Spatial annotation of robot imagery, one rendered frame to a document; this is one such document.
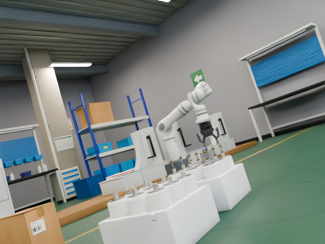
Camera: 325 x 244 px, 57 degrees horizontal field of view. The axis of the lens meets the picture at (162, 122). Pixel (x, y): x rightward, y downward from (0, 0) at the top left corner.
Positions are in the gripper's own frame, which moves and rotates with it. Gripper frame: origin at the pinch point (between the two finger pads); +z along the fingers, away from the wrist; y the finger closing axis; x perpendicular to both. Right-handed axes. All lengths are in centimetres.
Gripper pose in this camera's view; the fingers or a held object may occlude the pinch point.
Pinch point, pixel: (211, 144)
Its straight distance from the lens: 185.5
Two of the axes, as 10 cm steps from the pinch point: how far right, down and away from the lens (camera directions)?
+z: 2.9, 9.5, -1.0
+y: -9.3, 3.1, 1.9
